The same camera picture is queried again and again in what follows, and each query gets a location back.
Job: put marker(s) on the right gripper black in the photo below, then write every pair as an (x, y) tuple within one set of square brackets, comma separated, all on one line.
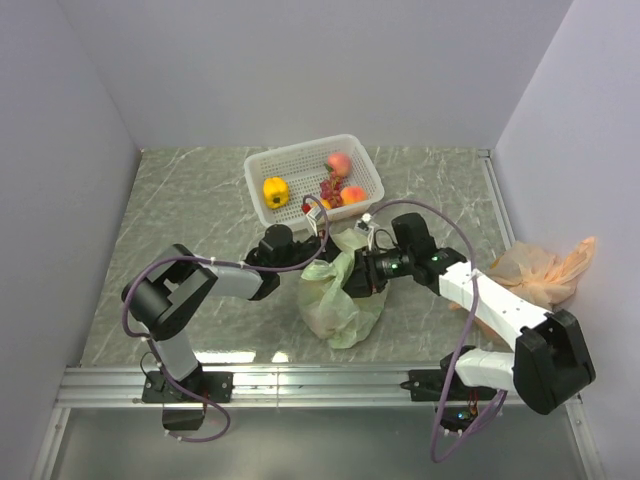
[(366, 276)]

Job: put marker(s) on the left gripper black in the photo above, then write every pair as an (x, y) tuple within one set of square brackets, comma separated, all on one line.
[(329, 251)]

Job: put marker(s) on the light green plastic bag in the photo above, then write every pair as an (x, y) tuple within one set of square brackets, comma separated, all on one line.
[(329, 312)]

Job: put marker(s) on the yellow bell pepper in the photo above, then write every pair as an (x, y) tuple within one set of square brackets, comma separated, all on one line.
[(275, 192)]

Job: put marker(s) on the white plastic basket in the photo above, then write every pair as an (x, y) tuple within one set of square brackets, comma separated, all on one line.
[(302, 166)]

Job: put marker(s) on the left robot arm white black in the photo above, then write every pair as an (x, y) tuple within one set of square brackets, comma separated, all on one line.
[(160, 302)]

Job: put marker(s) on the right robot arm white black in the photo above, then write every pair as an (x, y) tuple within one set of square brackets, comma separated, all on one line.
[(548, 361)]

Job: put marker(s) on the orange plastic bag with fruit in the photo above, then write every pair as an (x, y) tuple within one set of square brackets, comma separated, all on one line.
[(519, 289)]

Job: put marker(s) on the red grape bunch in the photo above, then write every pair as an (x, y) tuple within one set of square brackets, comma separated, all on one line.
[(330, 190)]

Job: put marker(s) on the orange peach front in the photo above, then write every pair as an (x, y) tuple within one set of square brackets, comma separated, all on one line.
[(352, 195)]

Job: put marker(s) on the pink peach back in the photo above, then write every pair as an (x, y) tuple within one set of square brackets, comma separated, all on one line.
[(339, 164)]

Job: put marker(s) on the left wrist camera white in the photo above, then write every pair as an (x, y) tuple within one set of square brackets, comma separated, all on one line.
[(313, 214)]

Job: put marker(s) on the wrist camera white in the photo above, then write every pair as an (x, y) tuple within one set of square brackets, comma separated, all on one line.
[(313, 214), (366, 227)]

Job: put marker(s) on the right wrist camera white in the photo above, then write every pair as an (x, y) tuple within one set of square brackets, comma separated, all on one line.
[(366, 227)]

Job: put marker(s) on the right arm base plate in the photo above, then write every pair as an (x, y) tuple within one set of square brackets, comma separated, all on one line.
[(427, 386)]

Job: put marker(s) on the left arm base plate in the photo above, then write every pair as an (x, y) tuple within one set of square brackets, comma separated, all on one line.
[(186, 404)]

